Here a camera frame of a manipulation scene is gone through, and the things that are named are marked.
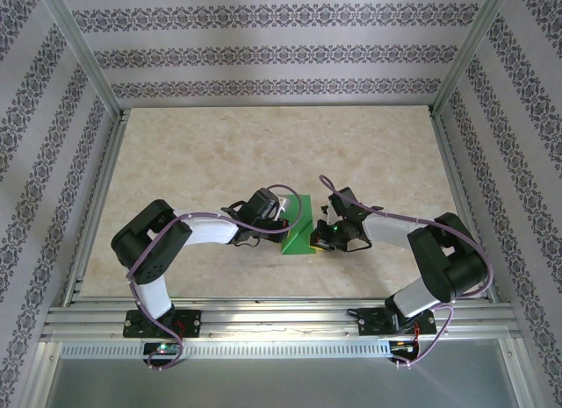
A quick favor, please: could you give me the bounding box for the grey metal panel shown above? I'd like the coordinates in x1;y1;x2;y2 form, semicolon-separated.
43;357;522;408

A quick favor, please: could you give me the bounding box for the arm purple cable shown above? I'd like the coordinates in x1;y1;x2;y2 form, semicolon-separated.
126;183;305;373
318;174;495;369

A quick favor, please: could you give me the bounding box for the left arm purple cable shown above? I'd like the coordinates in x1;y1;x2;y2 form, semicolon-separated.
126;183;305;373

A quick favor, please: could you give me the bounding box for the aluminium side rail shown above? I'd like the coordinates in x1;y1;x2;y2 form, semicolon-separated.
428;109;501;304
63;111;131;306

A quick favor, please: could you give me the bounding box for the green paper sheet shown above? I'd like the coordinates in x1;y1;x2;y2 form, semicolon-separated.
279;193;320;255

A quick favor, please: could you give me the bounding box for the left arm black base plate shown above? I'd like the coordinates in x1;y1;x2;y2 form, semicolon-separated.
122;309;203;339

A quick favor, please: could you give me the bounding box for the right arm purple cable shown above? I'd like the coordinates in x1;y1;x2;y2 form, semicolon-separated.
318;174;495;369

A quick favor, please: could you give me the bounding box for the long aluminium mounting rail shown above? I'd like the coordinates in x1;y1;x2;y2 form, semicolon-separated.
41;304;526;341

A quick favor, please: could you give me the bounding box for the aluminium frame post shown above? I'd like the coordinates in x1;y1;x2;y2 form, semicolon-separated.
431;0;515;116
37;0;123;119

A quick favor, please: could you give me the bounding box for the slotted grey cable duct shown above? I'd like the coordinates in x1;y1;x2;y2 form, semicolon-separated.
59;340;392;359

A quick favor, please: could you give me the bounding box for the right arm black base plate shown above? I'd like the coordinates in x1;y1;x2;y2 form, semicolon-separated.
357;306;438;338

